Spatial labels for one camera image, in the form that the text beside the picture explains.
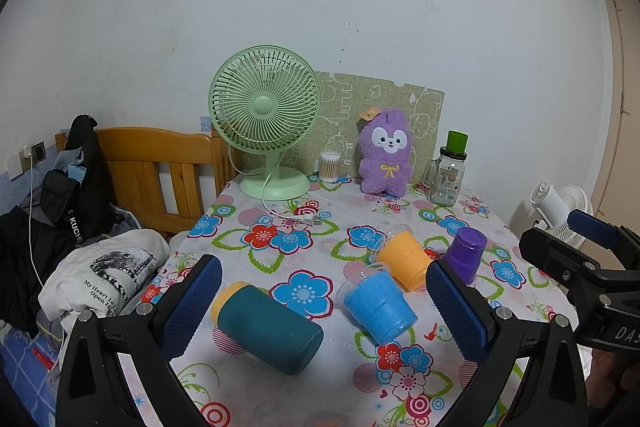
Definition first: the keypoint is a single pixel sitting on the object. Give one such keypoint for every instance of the glass jar with green lid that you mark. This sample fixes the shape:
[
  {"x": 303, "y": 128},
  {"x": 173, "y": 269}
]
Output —
[{"x": 447, "y": 179}]

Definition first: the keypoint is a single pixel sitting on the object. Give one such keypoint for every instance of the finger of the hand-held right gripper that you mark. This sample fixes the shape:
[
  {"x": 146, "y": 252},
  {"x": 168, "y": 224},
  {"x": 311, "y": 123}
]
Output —
[
  {"x": 550, "y": 252},
  {"x": 592, "y": 227}
]

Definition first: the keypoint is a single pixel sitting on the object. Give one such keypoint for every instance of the cotton swab container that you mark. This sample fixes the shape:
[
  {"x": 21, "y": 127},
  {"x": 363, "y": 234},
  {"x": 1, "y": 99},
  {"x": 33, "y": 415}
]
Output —
[{"x": 330, "y": 169}]

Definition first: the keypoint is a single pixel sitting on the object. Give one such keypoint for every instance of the orange plastic cup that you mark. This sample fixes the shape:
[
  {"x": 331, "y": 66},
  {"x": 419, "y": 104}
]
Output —
[{"x": 405, "y": 257}]

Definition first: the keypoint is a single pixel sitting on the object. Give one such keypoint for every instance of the teal cup with yellow rim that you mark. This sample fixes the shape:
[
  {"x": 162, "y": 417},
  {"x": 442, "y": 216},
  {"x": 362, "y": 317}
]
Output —
[{"x": 270, "y": 327}]

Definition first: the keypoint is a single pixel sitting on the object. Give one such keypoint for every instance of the blue face mask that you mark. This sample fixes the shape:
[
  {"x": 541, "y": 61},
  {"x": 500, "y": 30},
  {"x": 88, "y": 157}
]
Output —
[{"x": 76, "y": 173}]

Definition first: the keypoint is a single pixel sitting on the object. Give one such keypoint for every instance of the green animal print mat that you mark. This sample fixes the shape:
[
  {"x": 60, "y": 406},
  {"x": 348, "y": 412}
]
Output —
[{"x": 350, "y": 107}]

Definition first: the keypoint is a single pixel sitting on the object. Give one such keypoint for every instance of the purple plastic cup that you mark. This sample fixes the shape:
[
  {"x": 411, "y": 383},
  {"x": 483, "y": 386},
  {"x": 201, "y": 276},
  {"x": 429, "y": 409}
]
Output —
[{"x": 465, "y": 252}]

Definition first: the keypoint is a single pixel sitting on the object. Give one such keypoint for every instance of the blue plastic cup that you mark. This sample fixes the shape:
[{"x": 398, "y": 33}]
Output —
[{"x": 380, "y": 307}]

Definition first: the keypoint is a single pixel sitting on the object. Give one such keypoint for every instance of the white printed shirt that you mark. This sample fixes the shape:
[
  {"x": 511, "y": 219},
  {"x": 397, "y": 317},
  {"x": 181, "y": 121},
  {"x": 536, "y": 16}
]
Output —
[{"x": 100, "y": 272}]

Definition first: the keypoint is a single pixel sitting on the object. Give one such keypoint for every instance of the person's right hand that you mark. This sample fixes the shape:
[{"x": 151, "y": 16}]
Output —
[{"x": 612, "y": 382}]

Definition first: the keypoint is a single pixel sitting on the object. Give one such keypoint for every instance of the purple plush bunny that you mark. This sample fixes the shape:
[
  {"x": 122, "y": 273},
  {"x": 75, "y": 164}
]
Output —
[{"x": 385, "y": 157}]

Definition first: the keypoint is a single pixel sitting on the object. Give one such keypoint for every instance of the black clothes and bag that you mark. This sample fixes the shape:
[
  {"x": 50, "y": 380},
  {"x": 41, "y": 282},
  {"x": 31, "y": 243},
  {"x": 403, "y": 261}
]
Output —
[{"x": 90, "y": 187}]

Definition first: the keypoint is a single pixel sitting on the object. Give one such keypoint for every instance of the black clothing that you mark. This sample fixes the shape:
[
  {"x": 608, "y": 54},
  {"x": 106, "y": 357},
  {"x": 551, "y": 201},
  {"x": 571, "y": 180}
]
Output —
[{"x": 20, "y": 247}]

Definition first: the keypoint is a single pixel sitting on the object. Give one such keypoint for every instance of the wooden bed headboard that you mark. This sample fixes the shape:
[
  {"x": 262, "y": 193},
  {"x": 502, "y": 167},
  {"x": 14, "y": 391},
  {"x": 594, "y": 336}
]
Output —
[{"x": 130, "y": 147}]

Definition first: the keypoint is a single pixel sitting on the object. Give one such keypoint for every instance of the wall socket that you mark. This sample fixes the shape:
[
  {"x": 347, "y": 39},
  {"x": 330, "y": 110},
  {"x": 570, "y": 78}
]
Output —
[{"x": 36, "y": 153}]

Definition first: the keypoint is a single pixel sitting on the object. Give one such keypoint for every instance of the green desk fan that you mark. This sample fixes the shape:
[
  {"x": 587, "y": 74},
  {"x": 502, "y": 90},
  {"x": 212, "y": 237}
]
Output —
[{"x": 263, "y": 104}]

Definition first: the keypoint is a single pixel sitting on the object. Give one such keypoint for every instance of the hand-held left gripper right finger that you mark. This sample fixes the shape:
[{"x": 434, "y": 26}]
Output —
[{"x": 457, "y": 307}]

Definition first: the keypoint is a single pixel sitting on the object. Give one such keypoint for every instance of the beige door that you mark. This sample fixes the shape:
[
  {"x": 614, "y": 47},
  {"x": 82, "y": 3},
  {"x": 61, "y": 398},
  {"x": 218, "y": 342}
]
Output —
[{"x": 622, "y": 107}]

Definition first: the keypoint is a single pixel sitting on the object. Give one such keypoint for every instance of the blue checked bedsheet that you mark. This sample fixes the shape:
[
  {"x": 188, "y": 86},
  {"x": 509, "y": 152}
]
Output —
[{"x": 20, "y": 367}]

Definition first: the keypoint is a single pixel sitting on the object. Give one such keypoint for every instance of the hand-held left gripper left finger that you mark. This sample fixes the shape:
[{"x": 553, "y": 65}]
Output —
[{"x": 192, "y": 307}]

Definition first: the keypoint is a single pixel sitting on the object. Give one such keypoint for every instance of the small white fan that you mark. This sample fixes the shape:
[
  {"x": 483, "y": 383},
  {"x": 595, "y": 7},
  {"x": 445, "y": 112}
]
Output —
[{"x": 550, "y": 202}]

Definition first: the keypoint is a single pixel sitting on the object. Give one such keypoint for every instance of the floral tablecloth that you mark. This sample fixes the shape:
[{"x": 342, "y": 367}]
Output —
[{"x": 340, "y": 212}]

